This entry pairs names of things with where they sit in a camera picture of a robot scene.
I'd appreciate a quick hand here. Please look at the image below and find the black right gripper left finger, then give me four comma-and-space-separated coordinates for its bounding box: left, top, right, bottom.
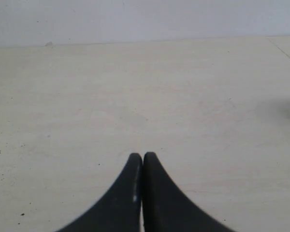
59, 153, 143, 232

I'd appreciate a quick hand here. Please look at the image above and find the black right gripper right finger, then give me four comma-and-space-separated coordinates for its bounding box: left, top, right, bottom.
142, 152, 232, 232

